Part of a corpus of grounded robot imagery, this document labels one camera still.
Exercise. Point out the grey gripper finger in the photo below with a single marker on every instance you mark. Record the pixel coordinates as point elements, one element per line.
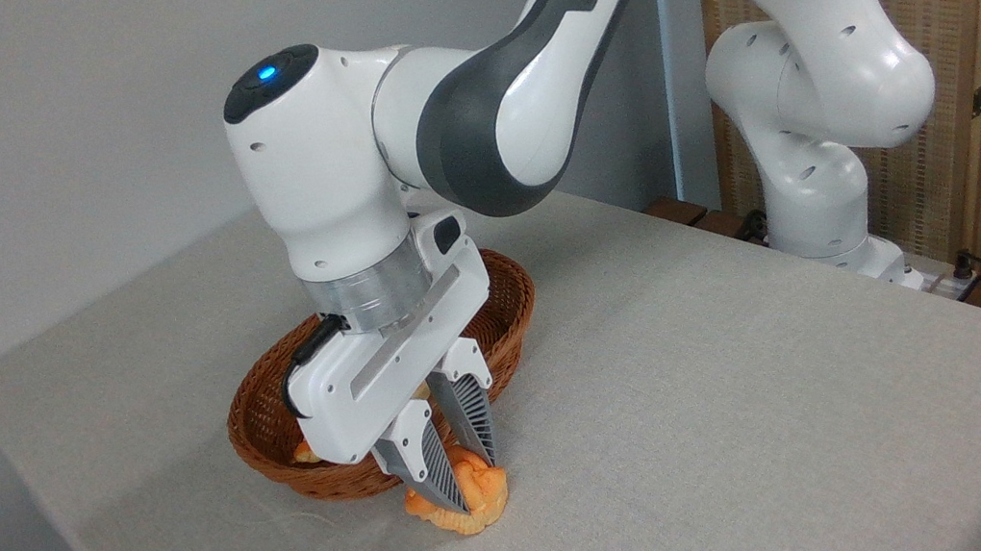
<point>468,395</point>
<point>426,465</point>

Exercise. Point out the white power strip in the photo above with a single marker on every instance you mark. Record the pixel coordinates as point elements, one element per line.
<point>949,285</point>

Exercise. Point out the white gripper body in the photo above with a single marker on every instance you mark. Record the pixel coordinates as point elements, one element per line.
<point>353,393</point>

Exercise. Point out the grey tablecloth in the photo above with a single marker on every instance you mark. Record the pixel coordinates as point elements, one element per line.
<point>717,426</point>

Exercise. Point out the long braided bread loaf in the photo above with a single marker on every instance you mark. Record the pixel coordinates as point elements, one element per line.
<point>303,454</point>

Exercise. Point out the white vertical pipe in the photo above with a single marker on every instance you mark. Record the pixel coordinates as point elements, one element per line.
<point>674,92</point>

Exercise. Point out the round orange bread roll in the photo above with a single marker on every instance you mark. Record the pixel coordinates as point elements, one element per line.
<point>485,502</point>

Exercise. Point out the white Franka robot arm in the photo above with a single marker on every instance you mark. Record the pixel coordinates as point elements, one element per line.
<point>320,175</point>

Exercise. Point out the brown wicker oval basket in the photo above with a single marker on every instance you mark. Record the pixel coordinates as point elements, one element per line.
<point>264,416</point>

